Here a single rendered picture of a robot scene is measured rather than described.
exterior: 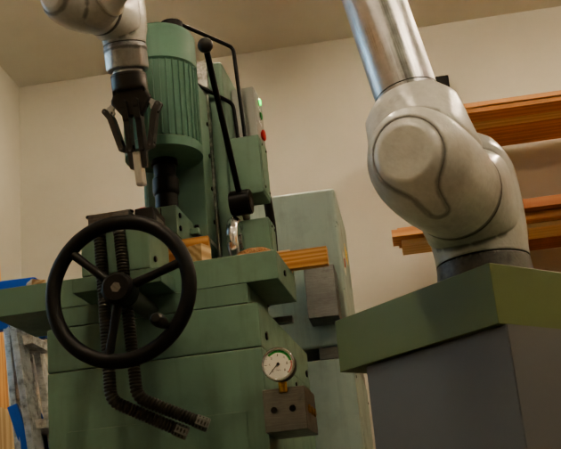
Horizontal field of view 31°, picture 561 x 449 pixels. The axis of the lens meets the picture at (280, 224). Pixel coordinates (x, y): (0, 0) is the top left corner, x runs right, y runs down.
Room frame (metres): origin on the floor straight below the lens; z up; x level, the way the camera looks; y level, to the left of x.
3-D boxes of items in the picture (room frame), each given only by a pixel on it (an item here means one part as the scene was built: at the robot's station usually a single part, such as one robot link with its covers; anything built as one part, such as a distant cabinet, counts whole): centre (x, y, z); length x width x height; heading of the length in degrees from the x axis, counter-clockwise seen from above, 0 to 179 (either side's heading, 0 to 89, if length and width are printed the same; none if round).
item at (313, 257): (2.13, 0.21, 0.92); 0.62 x 0.02 x 0.04; 81
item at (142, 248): (1.95, 0.31, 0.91); 0.15 x 0.14 x 0.09; 81
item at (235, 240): (2.24, 0.10, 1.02); 0.12 x 0.03 x 0.12; 171
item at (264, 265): (2.04, 0.30, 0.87); 0.61 x 0.30 x 0.06; 81
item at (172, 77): (2.14, 0.25, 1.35); 0.18 x 0.18 x 0.31
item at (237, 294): (2.08, 0.26, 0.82); 0.40 x 0.21 x 0.04; 81
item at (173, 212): (2.16, 0.24, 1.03); 0.14 x 0.07 x 0.09; 171
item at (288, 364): (1.89, 0.03, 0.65); 0.06 x 0.04 x 0.08; 81
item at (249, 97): (2.43, 0.06, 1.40); 0.10 x 0.06 x 0.16; 171
